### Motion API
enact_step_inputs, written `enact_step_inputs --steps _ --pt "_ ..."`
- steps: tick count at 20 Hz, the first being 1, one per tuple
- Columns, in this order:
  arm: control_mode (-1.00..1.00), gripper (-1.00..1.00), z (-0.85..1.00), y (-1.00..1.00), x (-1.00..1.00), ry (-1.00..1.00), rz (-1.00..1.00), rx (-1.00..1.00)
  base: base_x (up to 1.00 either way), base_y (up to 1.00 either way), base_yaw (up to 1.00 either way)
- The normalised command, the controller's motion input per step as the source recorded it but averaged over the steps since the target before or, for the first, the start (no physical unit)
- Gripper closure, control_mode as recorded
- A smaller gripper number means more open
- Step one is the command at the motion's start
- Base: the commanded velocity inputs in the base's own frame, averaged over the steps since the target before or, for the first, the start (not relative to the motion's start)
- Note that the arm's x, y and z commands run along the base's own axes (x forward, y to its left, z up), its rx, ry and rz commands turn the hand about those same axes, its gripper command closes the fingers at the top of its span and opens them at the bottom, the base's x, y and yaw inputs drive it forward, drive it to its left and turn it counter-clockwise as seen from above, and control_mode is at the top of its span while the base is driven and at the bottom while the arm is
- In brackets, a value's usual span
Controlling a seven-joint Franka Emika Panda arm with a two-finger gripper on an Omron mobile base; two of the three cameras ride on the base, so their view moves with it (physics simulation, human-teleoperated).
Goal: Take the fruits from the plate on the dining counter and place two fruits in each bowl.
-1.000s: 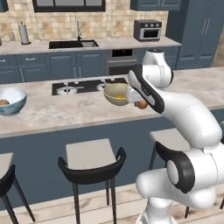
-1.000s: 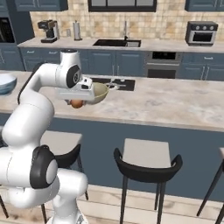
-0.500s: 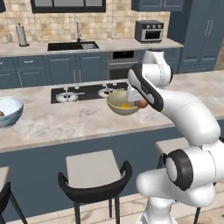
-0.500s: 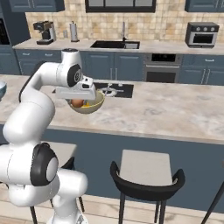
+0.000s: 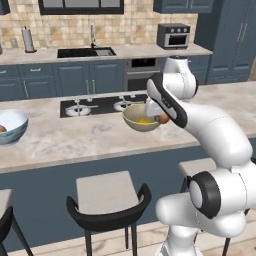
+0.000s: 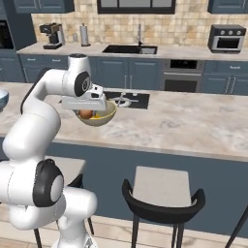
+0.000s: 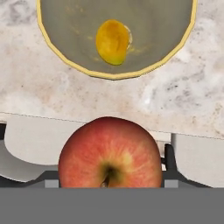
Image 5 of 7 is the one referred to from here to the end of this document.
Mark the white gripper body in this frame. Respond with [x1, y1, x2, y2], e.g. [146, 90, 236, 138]
[144, 98, 165, 118]

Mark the yellow-green bowl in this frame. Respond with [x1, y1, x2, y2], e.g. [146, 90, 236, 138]
[121, 102, 162, 133]

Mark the blue and white bowl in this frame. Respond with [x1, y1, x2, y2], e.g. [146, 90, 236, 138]
[0, 109, 29, 146]

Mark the built-in oven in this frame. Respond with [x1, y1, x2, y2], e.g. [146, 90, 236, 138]
[123, 57, 162, 92]

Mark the black hob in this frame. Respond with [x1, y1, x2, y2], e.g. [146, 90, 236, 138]
[59, 93, 150, 119]

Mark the blue base cupboard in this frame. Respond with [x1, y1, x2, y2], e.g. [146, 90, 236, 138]
[187, 54, 212, 86]

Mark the grey toaster oven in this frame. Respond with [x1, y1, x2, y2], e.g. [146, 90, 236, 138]
[156, 22, 192, 51]

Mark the black sink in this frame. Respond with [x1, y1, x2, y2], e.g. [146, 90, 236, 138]
[56, 46, 117, 59]

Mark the silver tap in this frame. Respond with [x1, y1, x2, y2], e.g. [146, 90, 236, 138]
[89, 22, 98, 48]

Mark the blue base cupboards run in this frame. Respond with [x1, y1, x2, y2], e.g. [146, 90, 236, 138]
[0, 59, 125, 103]

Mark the tall blue cupboard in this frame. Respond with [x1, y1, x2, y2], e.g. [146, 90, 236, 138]
[194, 0, 256, 85]

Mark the dark framed window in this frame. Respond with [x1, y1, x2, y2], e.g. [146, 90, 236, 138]
[37, 0, 125, 16]

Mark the blue wall cupboard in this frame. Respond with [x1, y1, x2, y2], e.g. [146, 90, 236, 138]
[152, 0, 215, 15]
[0, 0, 11, 16]

